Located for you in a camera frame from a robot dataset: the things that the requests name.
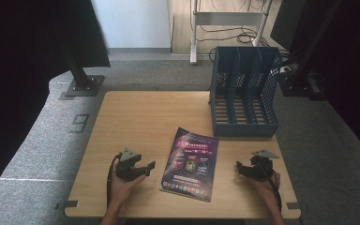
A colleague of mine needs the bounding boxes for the person's right hand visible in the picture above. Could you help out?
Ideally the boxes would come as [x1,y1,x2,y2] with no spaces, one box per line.
[247,171,282,203]

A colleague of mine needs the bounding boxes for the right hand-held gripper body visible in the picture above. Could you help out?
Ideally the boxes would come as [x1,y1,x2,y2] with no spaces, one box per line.
[248,149,280,183]

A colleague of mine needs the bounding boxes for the person's left hand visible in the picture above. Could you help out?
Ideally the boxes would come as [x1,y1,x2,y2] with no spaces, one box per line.
[108,171,147,207]

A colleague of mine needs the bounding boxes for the dark monitor panel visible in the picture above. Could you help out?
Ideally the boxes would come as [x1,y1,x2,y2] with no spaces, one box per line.
[269,0,308,49]

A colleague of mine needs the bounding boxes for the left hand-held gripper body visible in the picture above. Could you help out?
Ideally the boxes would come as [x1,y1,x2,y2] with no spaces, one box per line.
[115,146,145,182]

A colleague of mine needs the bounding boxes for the black floor cables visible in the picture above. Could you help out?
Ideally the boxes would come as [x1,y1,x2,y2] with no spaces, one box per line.
[196,0,278,46]

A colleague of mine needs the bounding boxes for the black curtain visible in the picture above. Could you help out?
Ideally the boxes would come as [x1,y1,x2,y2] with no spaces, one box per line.
[293,0,360,165]
[0,0,112,209]

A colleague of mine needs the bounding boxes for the blue plastic file rack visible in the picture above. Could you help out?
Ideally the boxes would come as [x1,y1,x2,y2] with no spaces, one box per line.
[208,45,284,139]

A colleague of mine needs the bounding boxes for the purple magazine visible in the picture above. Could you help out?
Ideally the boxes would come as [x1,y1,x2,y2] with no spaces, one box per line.
[159,127,220,203]

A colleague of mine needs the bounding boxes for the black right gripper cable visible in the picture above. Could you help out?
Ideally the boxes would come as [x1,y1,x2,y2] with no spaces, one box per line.
[258,162,283,213]

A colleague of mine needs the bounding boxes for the black stand with base plate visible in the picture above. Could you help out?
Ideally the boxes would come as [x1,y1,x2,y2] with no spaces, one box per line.
[277,0,345,98]
[63,50,106,98]

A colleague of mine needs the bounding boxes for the white metal stand frame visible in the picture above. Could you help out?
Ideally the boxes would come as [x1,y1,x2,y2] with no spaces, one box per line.
[189,0,274,66]

